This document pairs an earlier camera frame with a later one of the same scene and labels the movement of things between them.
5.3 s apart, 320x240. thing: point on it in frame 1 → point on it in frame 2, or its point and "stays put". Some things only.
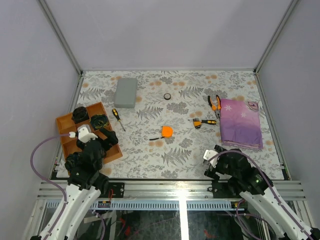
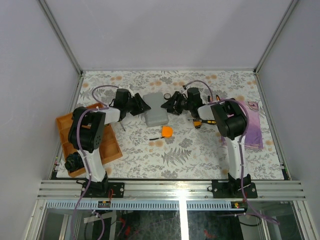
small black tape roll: x=167 y=96 stays put
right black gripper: x=211 y=172 → x=174 y=109
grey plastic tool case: x=125 y=93 → x=157 y=115
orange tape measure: x=166 y=131 stays put
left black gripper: x=112 y=139 → x=142 y=106
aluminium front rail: x=163 y=190 stays put
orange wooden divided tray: x=81 y=115 stays put
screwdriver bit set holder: x=197 y=122 stays put
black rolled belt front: x=71 y=160 stays put
